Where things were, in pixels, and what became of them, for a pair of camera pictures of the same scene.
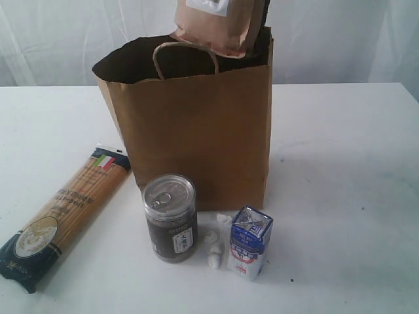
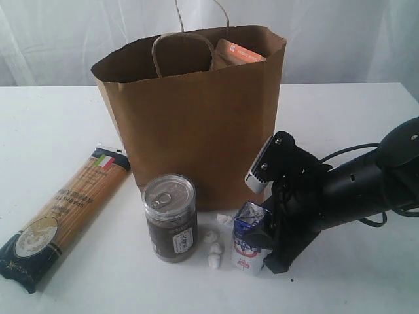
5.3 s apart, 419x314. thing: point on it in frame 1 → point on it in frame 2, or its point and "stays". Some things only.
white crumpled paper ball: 210,237 stays
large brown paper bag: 184,111 stays
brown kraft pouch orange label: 225,26 → 228,54
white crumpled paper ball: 215,248 stays
